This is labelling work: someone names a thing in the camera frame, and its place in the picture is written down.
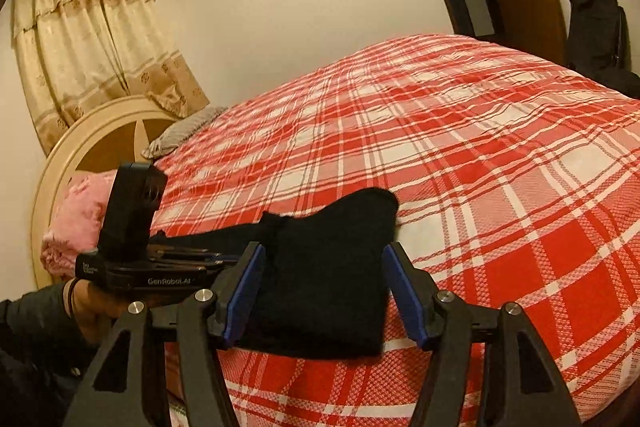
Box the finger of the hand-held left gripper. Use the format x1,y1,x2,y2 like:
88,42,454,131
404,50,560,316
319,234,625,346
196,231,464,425
150,242,210,257
150,255,242,269

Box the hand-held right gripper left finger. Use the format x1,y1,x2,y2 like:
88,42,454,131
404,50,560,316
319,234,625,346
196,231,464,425
62,242,269,427

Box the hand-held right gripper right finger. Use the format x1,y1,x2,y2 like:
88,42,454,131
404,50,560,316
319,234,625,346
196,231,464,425
385,242,583,427

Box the black pants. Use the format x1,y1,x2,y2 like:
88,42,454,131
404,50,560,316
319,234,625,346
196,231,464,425
150,188,401,361

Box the person's left forearm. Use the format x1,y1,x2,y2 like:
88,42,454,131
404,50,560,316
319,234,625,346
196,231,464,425
0,282,77,360

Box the person's left hand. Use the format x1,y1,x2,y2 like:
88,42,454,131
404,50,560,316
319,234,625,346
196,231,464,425
70,279,134,344

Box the pink floral pillow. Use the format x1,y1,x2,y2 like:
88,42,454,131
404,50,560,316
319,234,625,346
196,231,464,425
40,172,122,281

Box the cream wooden headboard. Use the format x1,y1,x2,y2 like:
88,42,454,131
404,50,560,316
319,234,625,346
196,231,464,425
31,96,201,290

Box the grey striped pillow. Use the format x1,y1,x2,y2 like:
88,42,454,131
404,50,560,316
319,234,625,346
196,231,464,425
141,106,229,159

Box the bed with red plaid sheet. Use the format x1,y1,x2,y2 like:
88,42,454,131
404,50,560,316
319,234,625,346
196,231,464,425
150,34,640,427

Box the beige patterned curtain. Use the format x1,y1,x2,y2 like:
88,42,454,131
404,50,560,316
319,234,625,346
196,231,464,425
11,0,211,156

